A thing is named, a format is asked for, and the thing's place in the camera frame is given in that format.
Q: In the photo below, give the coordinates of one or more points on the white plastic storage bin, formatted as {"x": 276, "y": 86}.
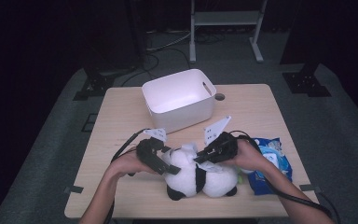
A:
{"x": 180, "y": 118}

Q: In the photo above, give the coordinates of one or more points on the black stand base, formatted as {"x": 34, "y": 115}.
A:
{"x": 306, "y": 84}
{"x": 96, "y": 85}

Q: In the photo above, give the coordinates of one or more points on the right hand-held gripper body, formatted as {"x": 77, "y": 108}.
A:
{"x": 225, "y": 146}

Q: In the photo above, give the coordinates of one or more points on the blue wet wipes packet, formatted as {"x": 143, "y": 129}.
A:
{"x": 279, "y": 155}

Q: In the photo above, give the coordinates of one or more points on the person's left hand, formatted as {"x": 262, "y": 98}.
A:
{"x": 127, "y": 165}

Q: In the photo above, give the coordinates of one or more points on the white metal stand frame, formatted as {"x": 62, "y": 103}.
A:
{"x": 227, "y": 18}

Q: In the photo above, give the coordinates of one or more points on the white wet wipe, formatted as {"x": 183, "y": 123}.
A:
{"x": 189, "y": 150}

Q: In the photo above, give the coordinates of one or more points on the person's right hand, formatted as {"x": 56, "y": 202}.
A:
{"x": 248, "y": 158}

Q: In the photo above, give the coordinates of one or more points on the panda plush toy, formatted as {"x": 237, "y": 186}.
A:
{"x": 183, "y": 180}

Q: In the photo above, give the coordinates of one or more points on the black tape strip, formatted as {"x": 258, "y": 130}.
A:
{"x": 74, "y": 189}
{"x": 307, "y": 187}

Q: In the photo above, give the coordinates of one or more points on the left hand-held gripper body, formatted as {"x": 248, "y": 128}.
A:
{"x": 147, "y": 152}

